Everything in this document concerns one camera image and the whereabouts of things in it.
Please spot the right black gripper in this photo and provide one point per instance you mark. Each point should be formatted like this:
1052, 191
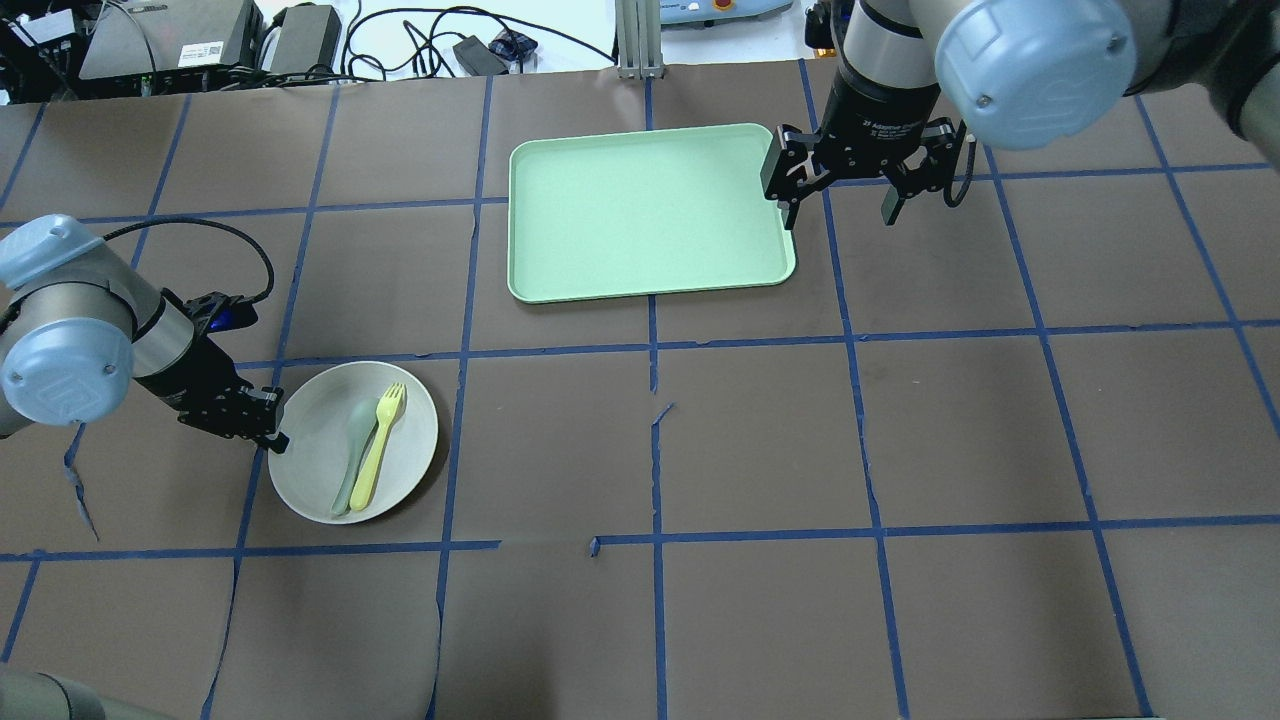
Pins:
880, 110

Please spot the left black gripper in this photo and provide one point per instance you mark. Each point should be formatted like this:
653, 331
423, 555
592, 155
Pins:
186, 374

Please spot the white round plate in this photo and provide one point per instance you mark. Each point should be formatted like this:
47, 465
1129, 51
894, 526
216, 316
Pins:
308, 474

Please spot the yellow plastic fork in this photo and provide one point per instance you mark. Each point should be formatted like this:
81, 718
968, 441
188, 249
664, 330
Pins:
386, 413

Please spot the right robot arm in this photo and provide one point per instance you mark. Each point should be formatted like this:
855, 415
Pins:
916, 79

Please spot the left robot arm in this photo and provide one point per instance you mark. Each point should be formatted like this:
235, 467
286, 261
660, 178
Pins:
82, 327

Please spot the pale green plastic spoon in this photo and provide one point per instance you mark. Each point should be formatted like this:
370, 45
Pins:
361, 423

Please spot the light green tray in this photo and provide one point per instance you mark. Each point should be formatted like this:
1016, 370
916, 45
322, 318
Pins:
643, 213

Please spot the black power brick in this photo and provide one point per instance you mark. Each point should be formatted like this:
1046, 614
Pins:
305, 38

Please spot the black computer box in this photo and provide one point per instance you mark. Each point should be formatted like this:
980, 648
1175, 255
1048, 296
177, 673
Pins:
171, 38

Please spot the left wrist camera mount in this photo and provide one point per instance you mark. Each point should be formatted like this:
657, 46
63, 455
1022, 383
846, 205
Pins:
218, 312

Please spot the aluminium frame post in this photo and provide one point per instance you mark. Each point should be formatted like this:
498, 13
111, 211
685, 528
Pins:
637, 35

